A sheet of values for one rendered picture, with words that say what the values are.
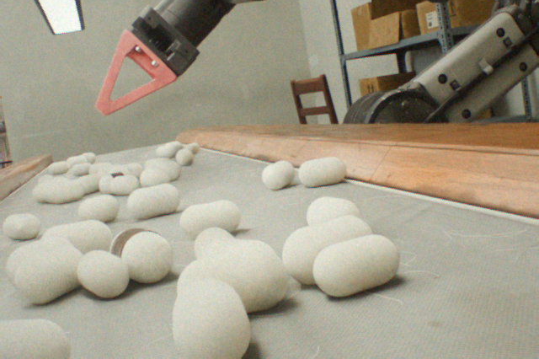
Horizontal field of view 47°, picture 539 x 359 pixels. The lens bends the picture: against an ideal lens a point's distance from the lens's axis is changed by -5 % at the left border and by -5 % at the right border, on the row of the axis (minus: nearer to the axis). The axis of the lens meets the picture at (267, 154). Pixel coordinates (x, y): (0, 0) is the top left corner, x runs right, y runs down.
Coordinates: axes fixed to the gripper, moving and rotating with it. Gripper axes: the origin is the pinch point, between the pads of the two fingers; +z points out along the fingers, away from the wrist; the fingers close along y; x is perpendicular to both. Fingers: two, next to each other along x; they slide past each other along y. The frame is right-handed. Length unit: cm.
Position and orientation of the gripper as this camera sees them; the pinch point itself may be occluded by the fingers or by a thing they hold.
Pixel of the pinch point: (105, 104)
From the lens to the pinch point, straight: 63.7
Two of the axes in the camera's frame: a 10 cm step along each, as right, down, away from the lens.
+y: 2.5, 0.5, -9.7
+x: 7.2, 6.6, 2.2
